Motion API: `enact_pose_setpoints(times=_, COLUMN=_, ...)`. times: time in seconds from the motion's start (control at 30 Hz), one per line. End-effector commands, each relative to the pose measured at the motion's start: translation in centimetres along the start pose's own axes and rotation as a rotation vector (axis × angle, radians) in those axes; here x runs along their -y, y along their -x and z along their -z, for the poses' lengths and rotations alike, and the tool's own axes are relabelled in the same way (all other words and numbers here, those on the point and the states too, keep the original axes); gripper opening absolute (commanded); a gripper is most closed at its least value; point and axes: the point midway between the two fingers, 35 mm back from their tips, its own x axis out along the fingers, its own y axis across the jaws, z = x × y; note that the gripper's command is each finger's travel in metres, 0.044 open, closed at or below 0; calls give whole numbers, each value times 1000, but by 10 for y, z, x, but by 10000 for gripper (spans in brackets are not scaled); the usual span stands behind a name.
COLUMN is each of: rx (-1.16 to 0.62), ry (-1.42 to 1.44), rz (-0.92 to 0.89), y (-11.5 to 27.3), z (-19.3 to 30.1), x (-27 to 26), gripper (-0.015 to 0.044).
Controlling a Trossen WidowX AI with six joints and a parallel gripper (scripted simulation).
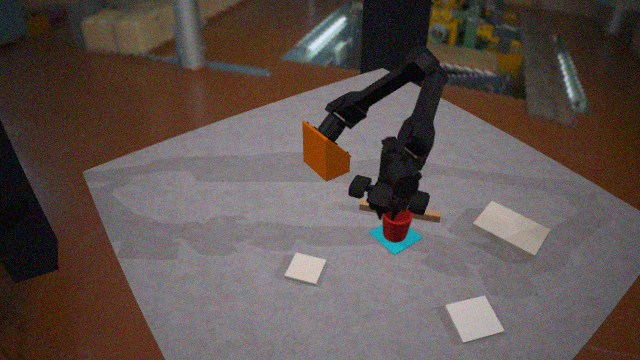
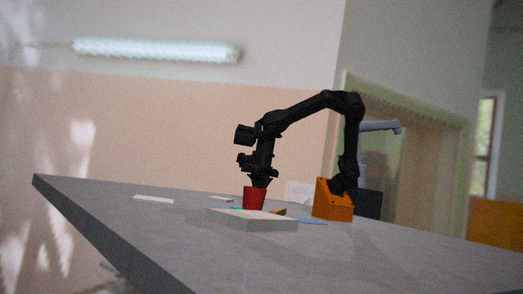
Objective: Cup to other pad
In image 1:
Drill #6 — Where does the tan wooden plank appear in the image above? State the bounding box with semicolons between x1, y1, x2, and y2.
359;200;441;223

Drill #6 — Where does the red cup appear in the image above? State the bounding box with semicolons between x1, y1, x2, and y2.
382;207;413;243

